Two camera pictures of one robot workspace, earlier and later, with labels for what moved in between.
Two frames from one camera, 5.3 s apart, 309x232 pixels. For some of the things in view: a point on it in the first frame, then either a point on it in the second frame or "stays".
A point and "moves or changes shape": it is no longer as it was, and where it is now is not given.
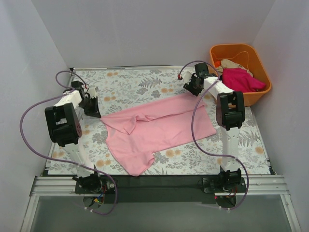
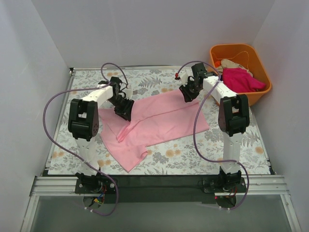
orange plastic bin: (247, 56) stays
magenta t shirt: (241, 80) stays
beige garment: (228, 64) stays
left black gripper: (90, 104) to (123, 106)
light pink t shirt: (134, 134) moves or changes shape
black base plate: (135, 189) stays
